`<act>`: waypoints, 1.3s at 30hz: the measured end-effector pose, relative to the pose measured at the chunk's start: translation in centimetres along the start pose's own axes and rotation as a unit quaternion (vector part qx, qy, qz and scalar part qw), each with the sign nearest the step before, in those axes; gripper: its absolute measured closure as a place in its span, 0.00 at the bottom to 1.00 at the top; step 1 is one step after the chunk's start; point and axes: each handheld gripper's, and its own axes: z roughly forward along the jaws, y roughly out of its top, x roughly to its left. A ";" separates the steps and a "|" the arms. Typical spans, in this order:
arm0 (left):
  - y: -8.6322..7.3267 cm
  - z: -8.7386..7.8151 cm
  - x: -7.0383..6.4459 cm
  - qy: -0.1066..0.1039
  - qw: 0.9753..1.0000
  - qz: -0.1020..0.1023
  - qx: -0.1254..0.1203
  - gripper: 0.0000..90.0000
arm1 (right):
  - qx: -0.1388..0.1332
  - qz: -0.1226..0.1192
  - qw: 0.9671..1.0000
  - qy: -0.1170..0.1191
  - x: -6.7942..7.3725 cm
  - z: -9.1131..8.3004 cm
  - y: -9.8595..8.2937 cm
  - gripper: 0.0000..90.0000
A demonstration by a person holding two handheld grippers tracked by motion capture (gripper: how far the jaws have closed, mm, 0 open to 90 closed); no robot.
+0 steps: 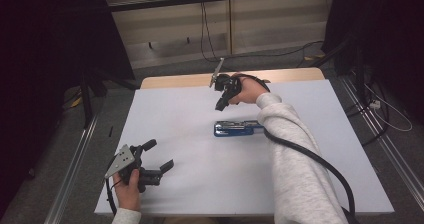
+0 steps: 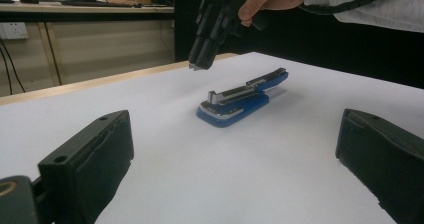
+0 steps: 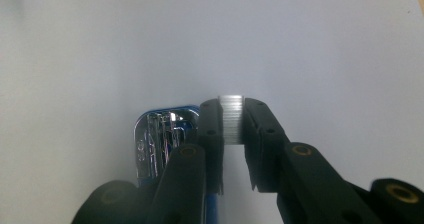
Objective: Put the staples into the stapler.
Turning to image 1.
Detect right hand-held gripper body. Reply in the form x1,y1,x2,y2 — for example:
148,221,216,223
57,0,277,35
209,57,243,97

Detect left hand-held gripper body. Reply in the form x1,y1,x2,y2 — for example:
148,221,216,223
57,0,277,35
104,144,164,194

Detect blue and silver stapler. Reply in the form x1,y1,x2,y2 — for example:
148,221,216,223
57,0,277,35
213,119,265,138

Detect person's right hand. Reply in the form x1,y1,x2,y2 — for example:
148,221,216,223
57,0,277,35
229,72,271,106

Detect person's left hand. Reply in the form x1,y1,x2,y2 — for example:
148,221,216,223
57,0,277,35
112,168,143,213

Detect black stand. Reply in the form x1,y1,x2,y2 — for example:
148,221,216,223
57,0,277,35
79,68,138,129
314,35,367,102

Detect black curtain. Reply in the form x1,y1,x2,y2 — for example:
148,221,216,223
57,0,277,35
320,0,424,127
0,0,136,218

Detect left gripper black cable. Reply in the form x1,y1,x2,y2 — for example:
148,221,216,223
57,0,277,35
105,176,118,217

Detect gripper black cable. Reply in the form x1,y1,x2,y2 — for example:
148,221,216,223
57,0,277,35
238,73,360,224
105,176,118,217

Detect metal floor rail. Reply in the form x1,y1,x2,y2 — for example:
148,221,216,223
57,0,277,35
43,114,100,224
337,74,424,203

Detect black floor cable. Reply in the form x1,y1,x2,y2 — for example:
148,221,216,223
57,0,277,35
213,39,325,64

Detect black hanging cable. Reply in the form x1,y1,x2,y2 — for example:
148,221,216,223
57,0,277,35
199,0,222,64

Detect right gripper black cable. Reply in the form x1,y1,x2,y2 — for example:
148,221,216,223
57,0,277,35
238,73,360,224

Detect black floor cables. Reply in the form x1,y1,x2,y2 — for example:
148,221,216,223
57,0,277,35
344,95,390,148

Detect white cable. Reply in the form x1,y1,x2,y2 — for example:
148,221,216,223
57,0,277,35
362,83,414,133

